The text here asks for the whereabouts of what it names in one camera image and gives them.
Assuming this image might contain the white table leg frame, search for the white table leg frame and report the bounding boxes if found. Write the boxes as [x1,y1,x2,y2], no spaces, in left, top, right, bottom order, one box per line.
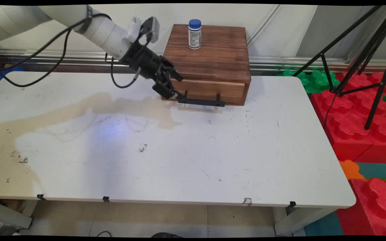
[0,200,34,230]
[273,207,335,237]

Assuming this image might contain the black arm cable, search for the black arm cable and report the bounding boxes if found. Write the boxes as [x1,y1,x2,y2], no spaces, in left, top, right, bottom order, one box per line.
[0,13,153,89]

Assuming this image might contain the orange foam piece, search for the orange foam piece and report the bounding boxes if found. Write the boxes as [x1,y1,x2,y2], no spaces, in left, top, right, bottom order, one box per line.
[339,160,365,180]

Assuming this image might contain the metal wall rail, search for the metal wall rail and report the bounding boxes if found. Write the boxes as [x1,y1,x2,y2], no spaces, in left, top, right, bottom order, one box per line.
[0,49,386,75]

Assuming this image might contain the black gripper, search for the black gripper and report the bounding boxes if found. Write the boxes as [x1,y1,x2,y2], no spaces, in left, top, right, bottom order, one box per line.
[119,42,184,101]

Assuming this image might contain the white wall conduit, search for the white wall conduit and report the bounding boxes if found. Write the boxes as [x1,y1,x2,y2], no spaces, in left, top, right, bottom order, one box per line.
[246,5,281,46]

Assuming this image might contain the black strap on arm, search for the black strap on arm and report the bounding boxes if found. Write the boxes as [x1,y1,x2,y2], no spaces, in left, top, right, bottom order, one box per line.
[79,5,94,34]

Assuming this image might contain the white vented wrist mount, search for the white vented wrist mount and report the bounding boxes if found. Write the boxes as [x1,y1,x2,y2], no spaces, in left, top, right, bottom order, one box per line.
[125,17,143,43]

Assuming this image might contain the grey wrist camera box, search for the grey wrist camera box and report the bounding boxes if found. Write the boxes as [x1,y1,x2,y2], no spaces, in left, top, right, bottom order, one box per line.
[141,17,160,44]

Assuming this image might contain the large red foam block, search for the large red foam block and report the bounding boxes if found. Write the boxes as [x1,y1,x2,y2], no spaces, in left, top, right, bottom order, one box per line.
[310,90,374,162]

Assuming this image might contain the black tripod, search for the black tripod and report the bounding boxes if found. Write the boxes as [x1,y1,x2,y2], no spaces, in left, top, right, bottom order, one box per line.
[292,5,386,130]

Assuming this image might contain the white bottle blue cap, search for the white bottle blue cap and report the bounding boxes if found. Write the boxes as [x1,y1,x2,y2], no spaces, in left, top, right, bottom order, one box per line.
[188,19,202,50]

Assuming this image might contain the dark wooden cabinet box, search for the dark wooden cabinet box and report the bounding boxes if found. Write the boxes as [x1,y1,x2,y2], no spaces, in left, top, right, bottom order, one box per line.
[162,24,251,106]

